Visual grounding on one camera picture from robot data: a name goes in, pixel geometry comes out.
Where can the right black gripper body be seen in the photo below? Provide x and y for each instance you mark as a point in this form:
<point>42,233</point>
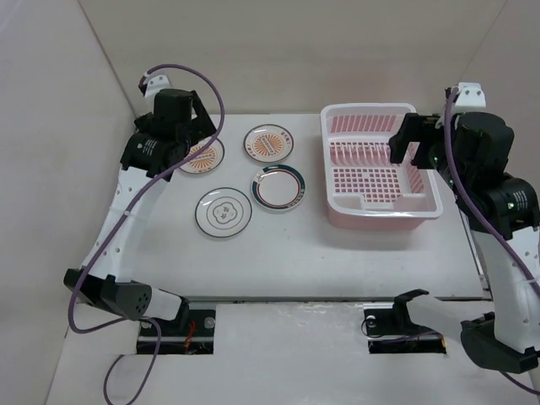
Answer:
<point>437,153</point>

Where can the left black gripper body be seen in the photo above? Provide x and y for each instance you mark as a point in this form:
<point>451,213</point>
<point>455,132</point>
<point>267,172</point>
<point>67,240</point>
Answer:
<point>144,121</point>

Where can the orange sunburst plate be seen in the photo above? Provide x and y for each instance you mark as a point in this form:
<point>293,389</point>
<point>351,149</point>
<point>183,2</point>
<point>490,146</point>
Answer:
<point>207,161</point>
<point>268,143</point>

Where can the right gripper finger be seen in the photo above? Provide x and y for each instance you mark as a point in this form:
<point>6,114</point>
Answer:
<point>422,159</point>
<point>410,131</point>

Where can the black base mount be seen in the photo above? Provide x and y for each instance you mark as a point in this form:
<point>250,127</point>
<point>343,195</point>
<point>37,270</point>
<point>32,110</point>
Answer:
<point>387,334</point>
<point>196,337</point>

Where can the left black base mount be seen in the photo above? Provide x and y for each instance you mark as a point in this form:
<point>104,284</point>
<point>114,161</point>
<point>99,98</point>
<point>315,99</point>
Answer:
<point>196,337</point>

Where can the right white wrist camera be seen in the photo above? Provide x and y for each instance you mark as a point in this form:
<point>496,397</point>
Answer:
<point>469,97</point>

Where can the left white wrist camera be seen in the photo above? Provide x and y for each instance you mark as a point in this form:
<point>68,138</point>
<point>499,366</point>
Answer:
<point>151,85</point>

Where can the green red rimmed plate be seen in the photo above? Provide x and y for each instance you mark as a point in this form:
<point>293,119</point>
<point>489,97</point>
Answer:
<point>278,188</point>

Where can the white plate flower outline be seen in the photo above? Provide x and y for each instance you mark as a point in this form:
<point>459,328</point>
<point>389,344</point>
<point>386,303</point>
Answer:
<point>223,212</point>

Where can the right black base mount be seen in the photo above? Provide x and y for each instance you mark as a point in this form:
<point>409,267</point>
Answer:
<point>387,334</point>

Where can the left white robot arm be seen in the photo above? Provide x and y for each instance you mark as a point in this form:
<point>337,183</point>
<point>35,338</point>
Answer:
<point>160,144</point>

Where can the pink dish rack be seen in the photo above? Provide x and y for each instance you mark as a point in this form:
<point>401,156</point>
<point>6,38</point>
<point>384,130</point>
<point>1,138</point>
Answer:
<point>365,190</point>

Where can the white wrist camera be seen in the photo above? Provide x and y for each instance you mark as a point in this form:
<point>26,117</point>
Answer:
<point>469,97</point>
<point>151,85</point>

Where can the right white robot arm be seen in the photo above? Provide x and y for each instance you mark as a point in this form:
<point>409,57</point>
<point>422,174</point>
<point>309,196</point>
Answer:
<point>504,219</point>

